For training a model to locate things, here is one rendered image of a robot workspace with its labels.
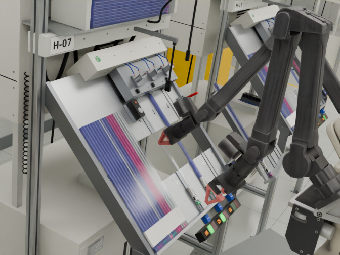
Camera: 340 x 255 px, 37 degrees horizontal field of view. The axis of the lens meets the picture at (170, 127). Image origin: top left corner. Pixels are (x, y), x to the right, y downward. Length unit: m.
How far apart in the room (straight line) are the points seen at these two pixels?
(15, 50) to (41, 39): 0.19
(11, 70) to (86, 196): 0.67
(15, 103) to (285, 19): 1.05
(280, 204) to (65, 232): 2.01
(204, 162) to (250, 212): 1.35
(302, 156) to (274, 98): 0.17
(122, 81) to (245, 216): 1.73
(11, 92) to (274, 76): 0.99
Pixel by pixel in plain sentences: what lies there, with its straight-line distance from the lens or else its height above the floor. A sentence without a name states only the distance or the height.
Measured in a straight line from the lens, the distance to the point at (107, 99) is 1.98.
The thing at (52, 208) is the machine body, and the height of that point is 0.62.
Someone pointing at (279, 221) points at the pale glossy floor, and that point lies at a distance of 3.51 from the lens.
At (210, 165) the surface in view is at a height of 0.81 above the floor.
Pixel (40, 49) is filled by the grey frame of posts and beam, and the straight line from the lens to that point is 1.74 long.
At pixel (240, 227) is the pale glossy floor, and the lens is 3.34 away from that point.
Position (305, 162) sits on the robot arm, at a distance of 1.40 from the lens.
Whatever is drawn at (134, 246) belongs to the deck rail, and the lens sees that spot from 1.81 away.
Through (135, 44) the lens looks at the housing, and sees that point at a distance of 2.14.
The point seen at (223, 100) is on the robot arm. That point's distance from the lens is 1.88.
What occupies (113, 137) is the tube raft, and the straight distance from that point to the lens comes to 1.88.
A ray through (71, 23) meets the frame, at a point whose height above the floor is 1.40.
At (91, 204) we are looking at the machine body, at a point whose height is 0.62.
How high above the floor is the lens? 1.84
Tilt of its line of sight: 24 degrees down
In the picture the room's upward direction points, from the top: 8 degrees clockwise
